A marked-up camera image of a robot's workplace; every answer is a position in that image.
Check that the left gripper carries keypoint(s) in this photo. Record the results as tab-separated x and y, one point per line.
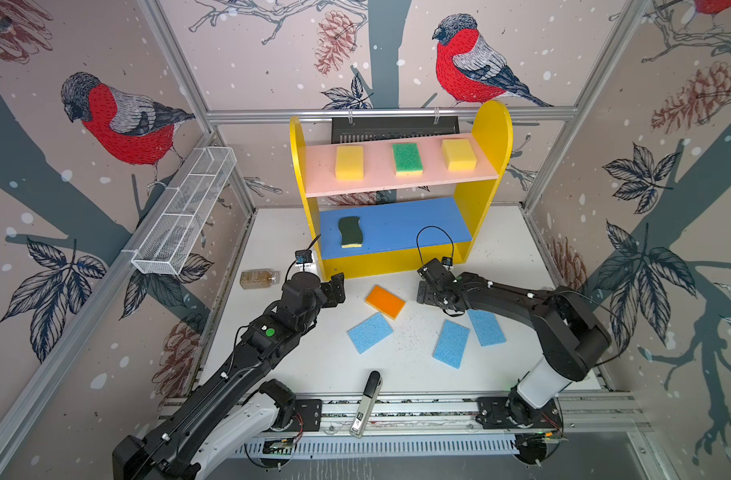
333	295

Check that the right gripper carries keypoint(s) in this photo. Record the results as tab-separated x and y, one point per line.
424	299

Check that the orange sponge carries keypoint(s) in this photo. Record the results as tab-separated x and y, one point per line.
385	302

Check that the green yellow sponge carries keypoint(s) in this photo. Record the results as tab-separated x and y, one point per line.
407	159

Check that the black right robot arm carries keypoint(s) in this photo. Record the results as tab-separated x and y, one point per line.
571	337

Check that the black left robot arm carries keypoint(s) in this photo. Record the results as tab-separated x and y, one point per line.
238	401

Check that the blue lower shelf board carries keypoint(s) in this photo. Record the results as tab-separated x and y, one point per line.
397	226

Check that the pink upper shelf board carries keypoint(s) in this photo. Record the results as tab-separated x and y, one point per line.
318	172

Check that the light blue sponge left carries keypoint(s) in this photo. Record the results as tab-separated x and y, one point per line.
370	332

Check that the light blue sponge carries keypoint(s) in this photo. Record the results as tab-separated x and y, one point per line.
451	345
370	332
486	328

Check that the light blue sponge middle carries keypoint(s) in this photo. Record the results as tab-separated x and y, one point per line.
451	345

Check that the light blue sponge right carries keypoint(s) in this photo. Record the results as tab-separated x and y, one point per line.
486	328

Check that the seasoning jar left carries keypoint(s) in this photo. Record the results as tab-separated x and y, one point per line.
258	278

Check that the black silver handheld tool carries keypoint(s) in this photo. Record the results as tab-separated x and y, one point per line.
366	404

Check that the black vent panel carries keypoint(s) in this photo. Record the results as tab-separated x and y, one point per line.
363	129

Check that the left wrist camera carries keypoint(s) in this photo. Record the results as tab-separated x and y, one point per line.
304	260

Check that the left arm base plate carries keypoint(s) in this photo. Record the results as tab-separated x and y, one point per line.
298	416

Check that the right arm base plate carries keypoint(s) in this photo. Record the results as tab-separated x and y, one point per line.
500	413

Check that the perforated aluminium rail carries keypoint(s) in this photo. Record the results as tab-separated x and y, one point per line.
327	448

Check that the yellow shelf frame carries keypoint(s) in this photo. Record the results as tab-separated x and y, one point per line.
492	130

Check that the white wire mesh basket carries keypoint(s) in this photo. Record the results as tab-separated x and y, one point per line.
175	232

